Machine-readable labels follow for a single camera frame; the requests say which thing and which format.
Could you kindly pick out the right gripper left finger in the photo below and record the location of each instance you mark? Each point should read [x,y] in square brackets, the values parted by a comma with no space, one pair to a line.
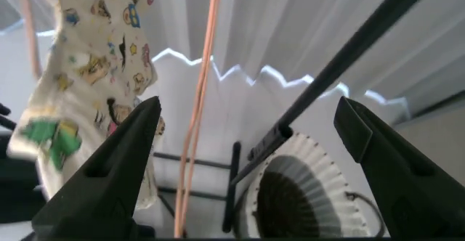
[109,183]

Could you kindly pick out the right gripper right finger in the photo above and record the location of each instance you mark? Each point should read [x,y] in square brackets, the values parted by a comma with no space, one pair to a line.
[410,197]

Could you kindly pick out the cream printed garment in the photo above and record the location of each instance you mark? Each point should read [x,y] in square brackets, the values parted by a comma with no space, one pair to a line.
[91,52]

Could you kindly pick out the white laundry basket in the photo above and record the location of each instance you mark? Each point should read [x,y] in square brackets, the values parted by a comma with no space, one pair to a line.
[312,168]

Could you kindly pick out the black clothes rack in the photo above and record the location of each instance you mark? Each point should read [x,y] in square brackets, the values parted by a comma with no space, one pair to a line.
[345,56]

